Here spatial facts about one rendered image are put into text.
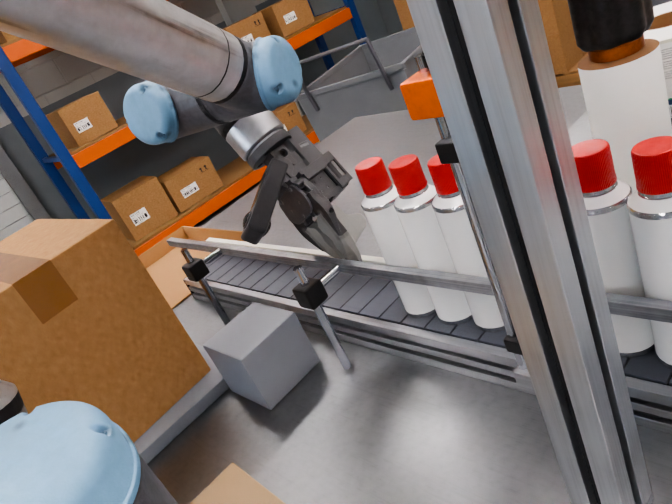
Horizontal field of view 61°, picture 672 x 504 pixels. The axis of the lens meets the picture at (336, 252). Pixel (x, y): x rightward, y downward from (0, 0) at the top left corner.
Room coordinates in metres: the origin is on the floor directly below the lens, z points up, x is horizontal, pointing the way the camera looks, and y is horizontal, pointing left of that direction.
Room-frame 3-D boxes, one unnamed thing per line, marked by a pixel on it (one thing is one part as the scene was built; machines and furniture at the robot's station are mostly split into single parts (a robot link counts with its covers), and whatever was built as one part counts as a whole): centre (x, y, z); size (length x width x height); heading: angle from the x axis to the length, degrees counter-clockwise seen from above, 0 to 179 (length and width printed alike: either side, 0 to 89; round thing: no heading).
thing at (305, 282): (0.65, 0.03, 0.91); 0.07 x 0.03 x 0.17; 125
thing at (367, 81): (3.01, -0.61, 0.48); 0.89 x 0.63 x 0.96; 141
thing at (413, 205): (0.57, -0.10, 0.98); 0.05 x 0.05 x 0.20
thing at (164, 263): (1.24, 0.35, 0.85); 0.30 x 0.26 x 0.04; 35
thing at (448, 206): (0.53, -0.14, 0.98); 0.05 x 0.05 x 0.20
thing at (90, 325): (0.79, 0.43, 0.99); 0.30 x 0.24 x 0.27; 38
